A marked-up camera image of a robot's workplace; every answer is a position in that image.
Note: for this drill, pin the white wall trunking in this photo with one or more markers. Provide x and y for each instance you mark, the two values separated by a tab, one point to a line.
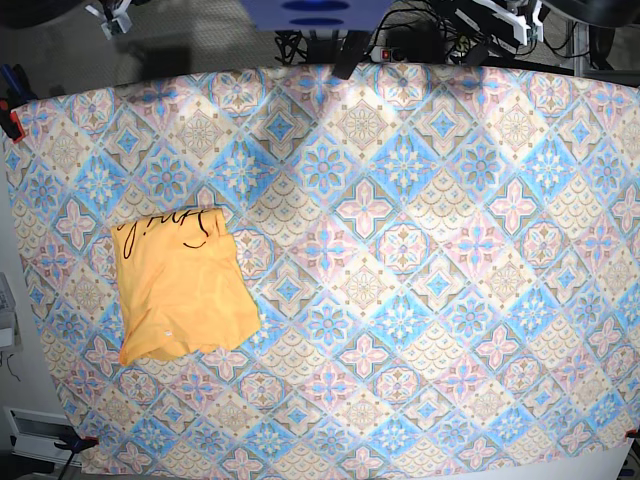
34	434

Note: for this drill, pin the left edge red clamp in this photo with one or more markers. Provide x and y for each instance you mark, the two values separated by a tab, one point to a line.
18	93

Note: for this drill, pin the patterned tablecloth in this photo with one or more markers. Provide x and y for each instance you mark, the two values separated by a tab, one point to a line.
445	263

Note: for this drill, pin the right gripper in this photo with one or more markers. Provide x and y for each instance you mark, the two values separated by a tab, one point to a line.
112	15

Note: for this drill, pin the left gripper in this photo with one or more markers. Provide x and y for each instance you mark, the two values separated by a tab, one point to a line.
518	23

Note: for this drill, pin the bottom left orange clamp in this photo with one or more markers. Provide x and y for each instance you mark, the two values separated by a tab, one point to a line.
75	445

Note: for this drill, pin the yellow T-shirt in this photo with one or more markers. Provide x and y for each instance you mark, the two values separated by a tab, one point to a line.
180	286

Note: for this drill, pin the black centre table clamp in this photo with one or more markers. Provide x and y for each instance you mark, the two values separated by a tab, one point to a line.
352	51

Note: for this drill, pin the bottom right red clamp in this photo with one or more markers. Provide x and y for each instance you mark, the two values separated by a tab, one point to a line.
632	434

